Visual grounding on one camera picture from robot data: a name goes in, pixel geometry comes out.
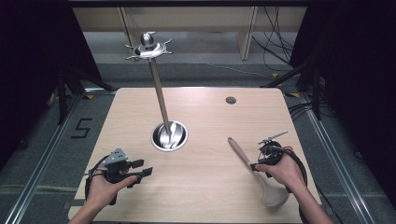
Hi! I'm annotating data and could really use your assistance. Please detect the steel utensil rack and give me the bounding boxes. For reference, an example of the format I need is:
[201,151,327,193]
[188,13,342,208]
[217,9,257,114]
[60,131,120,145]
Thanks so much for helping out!
[124,31,190,153]

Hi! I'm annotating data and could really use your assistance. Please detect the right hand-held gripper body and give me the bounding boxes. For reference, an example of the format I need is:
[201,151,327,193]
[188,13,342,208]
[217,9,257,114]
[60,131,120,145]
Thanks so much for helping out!
[257,130,289,178]

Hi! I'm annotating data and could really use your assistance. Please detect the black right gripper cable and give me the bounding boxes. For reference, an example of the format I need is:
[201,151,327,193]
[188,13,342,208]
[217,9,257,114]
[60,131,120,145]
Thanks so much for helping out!
[274,146,310,224]

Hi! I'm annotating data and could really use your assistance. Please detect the bundle of black hanging cables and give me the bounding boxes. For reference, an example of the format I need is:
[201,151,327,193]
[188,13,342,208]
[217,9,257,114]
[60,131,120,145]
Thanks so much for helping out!
[251,7,297,73]

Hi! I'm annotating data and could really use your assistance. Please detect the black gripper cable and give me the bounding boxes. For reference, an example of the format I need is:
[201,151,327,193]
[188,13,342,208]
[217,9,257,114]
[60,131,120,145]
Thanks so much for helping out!
[83,154,110,200]
[274,146,310,224]

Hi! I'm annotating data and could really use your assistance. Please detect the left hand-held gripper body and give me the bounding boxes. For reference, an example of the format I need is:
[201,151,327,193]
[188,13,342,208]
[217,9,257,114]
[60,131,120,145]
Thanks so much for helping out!
[102,147,138,206]

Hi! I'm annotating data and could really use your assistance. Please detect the black curtain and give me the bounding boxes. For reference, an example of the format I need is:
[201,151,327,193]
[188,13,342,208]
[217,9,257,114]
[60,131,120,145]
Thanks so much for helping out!
[0,0,102,171]
[289,0,396,206]

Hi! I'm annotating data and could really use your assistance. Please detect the aluminium floor rail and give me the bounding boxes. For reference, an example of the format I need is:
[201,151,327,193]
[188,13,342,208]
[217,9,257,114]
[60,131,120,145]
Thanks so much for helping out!
[2,91,85,224]
[297,92,376,224]

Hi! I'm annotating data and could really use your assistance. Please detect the person's left hand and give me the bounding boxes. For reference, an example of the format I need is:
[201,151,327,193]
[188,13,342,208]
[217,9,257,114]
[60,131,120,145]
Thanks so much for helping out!
[84,175,138,213]

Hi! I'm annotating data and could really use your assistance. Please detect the black metal stand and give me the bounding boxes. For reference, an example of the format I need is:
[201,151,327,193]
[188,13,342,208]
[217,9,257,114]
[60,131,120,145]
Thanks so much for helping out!
[261,57,325,121]
[54,60,117,126]

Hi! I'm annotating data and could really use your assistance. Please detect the light wooden shelf unit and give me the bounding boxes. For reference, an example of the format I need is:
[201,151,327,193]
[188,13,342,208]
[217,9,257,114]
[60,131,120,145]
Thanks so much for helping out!
[72,7,308,62]

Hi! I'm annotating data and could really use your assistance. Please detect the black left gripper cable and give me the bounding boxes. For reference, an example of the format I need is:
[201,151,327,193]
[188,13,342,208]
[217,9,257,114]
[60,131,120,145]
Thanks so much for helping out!
[83,154,110,200]

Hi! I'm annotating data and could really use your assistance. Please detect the person's right hand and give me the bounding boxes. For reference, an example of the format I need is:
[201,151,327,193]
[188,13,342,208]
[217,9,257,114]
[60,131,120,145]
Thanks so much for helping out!
[255,145,308,194]

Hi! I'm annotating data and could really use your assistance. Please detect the black floor cables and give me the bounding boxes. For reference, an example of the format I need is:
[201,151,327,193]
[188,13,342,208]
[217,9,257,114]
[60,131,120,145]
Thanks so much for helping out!
[287,101,335,123]

